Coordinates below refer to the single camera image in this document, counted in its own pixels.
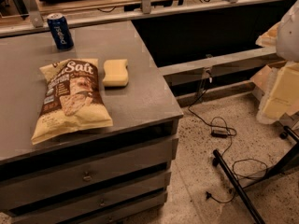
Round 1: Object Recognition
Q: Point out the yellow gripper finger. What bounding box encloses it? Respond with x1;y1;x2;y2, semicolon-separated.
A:
255;22;279;47

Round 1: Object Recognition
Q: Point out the yellow sponge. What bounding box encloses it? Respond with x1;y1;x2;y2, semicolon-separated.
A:
103;59;129;87

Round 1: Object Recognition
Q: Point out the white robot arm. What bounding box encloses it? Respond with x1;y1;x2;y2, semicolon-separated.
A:
250;0;299;124

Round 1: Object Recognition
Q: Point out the black power adapter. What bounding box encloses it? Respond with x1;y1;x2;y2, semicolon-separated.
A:
211;130;228;138

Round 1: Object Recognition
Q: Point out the grey drawer cabinet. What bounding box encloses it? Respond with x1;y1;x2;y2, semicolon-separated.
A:
0;21;183;224

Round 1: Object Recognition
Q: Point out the yellow brown chips bag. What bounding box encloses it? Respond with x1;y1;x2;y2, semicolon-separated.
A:
31;59;113;145

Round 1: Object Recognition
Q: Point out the blue Pepsi can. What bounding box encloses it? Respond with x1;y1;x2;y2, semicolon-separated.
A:
47;13;74;50

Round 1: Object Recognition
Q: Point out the black power cable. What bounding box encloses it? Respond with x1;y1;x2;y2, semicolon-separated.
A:
187;69;269;204

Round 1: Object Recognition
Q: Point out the metal rail frame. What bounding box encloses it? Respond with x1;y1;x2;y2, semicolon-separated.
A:
0;0;299;108

